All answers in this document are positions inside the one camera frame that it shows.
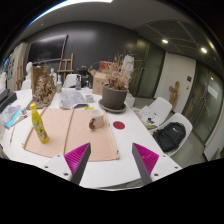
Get clear spray bottle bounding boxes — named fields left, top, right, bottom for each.
left=75, top=75, right=81, bottom=90

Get beige cardboard mat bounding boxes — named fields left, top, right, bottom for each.
left=24, top=108, right=120, bottom=162

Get small white tape roll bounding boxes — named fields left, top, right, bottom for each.
left=85, top=95, right=94, bottom=103

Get colourful book stack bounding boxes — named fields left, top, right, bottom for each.
left=1, top=105, right=21, bottom=129

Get white chair with papers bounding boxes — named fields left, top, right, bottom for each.
left=147, top=97, right=172, bottom=125

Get yellow sticky note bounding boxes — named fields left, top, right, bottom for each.
left=84, top=107, right=94, bottom=110

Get black wall board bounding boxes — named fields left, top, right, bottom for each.
left=28, top=35, right=67, bottom=64

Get brown cardboard box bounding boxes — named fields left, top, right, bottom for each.
left=92, top=72, right=107, bottom=95

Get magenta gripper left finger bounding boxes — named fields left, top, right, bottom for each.
left=64, top=143, right=91, bottom=185

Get wooden figure sculpture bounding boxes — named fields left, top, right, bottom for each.
left=169, top=81, right=180, bottom=110

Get yellow drink bottle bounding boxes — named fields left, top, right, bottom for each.
left=30, top=103, right=49, bottom=144

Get papers on chair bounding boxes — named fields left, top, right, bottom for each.
left=139, top=106, right=160, bottom=127

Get wooden easel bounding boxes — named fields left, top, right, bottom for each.
left=57, top=54, right=74, bottom=78

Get open magazine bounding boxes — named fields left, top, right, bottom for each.
left=59, top=89, right=87, bottom=109

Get grey pot with dried plant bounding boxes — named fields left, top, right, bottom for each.
left=102, top=54, right=131, bottom=109

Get red round coaster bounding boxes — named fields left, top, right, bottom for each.
left=113, top=121, right=125, bottom=130

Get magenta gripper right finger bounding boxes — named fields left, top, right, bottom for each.
left=132, top=143, right=159, bottom=185

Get grey plant saucer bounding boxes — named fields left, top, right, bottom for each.
left=98, top=99, right=126, bottom=113

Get golden ornate sculpture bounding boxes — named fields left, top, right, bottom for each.
left=33, top=75, right=56, bottom=104

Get black backpack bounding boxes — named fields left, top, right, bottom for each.
left=153, top=122, right=186, bottom=152

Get white mug red interior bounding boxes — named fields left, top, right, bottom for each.
left=89, top=110, right=104, bottom=130

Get white chair with backpack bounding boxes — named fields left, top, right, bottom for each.
left=153, top=113, right=192, bottom=156

